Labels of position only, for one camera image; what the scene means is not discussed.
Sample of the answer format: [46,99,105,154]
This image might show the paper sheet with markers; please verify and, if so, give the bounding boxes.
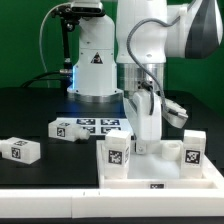
[58,117,133,136]

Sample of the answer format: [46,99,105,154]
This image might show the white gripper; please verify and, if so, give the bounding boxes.
[123,90,162,155]

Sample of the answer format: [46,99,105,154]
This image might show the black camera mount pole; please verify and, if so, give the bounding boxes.
[52,4,80,77]

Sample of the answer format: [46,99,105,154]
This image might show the grey rear camera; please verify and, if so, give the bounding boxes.
[71,0,105,17]

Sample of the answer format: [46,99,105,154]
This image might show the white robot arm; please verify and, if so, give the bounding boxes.
[68,0,223,154]

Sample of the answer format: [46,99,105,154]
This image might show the black floor cables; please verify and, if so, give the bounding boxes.
[20,70,73,89]

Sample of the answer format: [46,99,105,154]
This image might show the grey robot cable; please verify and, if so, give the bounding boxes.
[38,2,71,88]

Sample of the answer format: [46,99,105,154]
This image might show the white square tabletop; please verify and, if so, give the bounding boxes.
[96,141,224,189]

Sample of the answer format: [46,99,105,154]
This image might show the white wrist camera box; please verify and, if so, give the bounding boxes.
[162,99,188,129]

